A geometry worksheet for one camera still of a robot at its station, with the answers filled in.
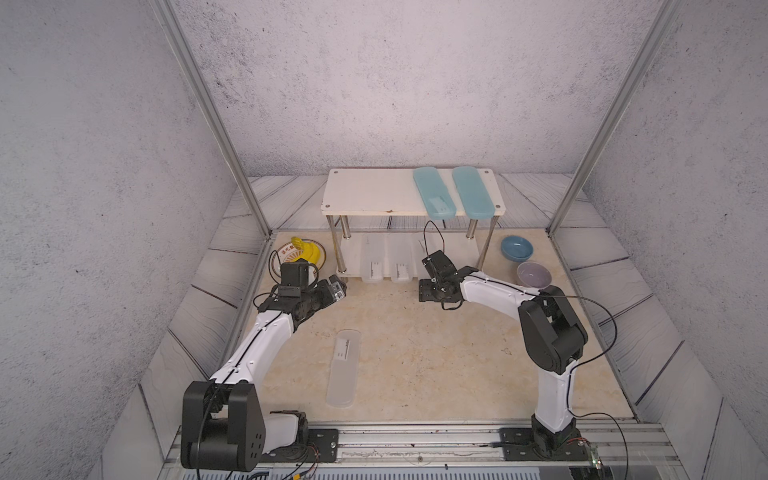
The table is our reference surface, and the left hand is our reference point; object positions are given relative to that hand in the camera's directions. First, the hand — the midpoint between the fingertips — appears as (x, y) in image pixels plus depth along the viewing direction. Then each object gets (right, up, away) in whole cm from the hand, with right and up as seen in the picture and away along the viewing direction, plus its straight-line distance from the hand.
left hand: (339, 290), depth 86 cm
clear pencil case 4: (+8, +9, +18) cm, 22 cm away
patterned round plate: (-25, +11, +28) cm, 39 cm away
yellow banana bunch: (-14, +11, +22) cm, 28 cm away
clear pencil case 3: (+18, +9, +18) cm, 27 cm away
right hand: (+27, -2, +10) cm, 29 cm away
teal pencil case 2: (+27, +27, -1) cm, 38 cm away
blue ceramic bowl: (+61, +12, +25) cm, 67 cm away
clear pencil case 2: (+23, +13, -9) cm, 28 cm away
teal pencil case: (+37, +30, 0) cm, 48 cm away
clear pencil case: (+2, -22, -1) cm, 22 cm away
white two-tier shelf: (+10, +21, +37) cm, 44 cm away
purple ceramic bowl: (+64, +3, +17) cm, 66 cm away
